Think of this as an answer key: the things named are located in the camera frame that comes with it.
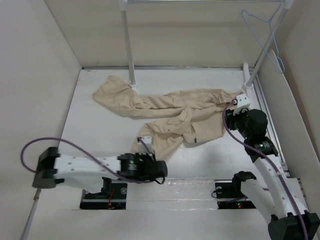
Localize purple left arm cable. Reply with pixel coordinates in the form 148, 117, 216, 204
20, 136, 166, 185

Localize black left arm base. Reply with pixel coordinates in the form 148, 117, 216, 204
79, 181, 128, 210

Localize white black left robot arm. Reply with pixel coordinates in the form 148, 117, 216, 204
32, 147, 168, 199

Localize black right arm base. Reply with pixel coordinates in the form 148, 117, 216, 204
211, 180, 256, 210

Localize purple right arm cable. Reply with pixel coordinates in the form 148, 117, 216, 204
222, 99, 307, 240

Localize white clothes rack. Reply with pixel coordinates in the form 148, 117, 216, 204
118, 0, 294, 90

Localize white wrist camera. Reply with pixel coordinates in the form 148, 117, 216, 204
137, 135, 155, 154
232, 93, 251, 116

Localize light blue wire hanger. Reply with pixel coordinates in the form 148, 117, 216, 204
241, 0, 286, 74

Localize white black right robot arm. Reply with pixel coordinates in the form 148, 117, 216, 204
222, 106, 320, 240

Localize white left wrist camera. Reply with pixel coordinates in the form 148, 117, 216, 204
137, 135, 155, 154

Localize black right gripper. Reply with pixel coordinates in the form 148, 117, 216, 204
223, 105, 252, 140

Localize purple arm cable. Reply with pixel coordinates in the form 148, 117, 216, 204
222, 99, 307, 240
20, 136, 166, 185

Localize beige trousers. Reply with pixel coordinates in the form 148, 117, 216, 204
92, 75, 239, 160

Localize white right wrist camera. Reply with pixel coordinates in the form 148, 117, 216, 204
232, 93, 251, 116

